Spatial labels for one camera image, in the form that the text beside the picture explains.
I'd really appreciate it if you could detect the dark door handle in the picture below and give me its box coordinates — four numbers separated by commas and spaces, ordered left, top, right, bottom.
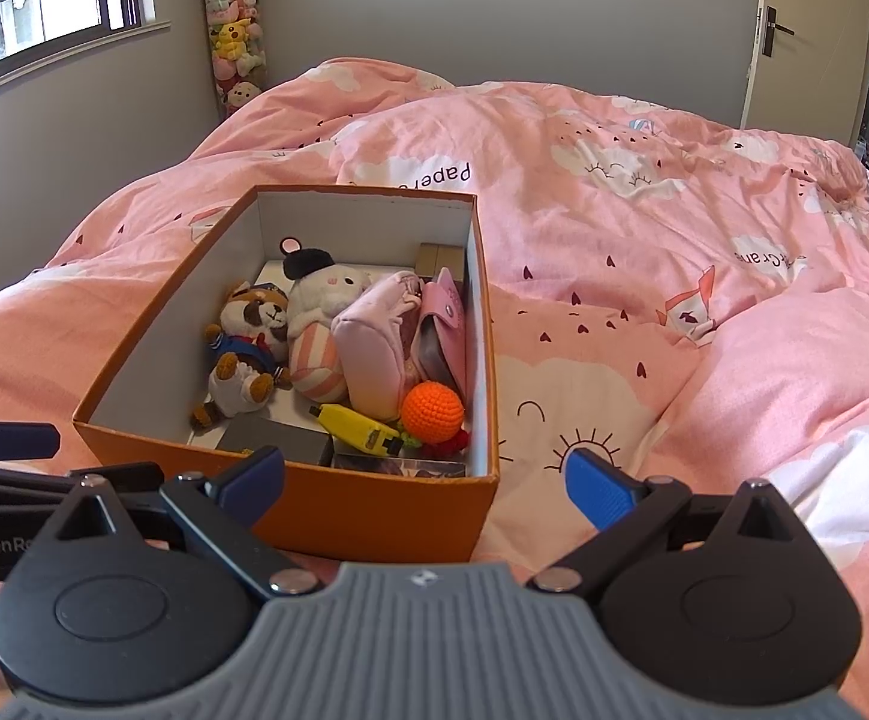
760, 6, 795, 57

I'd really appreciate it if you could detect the small tan box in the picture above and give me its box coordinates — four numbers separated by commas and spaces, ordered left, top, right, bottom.
415, 242, 467, 280

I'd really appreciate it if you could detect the white plush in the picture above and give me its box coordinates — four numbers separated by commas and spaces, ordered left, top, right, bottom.
280, 238, 371, 402

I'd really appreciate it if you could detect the dark grey box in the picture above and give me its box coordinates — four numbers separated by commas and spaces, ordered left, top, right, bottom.
218, 418, 334, 466

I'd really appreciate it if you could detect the orange crochet toy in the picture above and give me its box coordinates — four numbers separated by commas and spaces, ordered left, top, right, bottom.
396, 381, 473, 458

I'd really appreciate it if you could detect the pink cloud print duvet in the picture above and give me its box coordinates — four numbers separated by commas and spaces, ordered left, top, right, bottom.
0, 56, 869, 720

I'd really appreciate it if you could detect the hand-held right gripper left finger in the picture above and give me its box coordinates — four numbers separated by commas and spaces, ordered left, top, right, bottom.
52, 445, 324, 601

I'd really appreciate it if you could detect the white door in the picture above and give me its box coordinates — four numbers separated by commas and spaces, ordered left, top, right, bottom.
740, 0, 869, 151

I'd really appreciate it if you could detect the clear tube of plush toys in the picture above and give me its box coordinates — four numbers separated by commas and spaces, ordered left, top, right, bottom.
194, 0, 269, 117

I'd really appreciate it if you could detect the yellow toy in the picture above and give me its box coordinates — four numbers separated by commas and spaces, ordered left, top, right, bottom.
310, 403, 404, 457

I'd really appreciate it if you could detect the orange cardboard box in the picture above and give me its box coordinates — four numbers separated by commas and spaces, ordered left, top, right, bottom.
73, 184, 500, 563

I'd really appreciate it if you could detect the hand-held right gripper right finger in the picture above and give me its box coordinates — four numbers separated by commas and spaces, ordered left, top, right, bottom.
526, 447, 811, 602

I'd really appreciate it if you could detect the red panda sailor plush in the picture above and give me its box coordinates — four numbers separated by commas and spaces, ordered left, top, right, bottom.
190, 281, 293, 430

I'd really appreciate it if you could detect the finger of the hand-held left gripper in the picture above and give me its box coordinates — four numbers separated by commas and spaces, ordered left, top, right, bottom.
0, 461, 166, 516
0, 415, 62, 461

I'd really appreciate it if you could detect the pink fabric pouch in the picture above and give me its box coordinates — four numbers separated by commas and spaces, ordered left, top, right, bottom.
329, 270, 424, 421

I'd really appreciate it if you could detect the pink snap wallet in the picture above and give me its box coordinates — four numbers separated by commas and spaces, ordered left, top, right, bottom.
410, 266, 469, 395

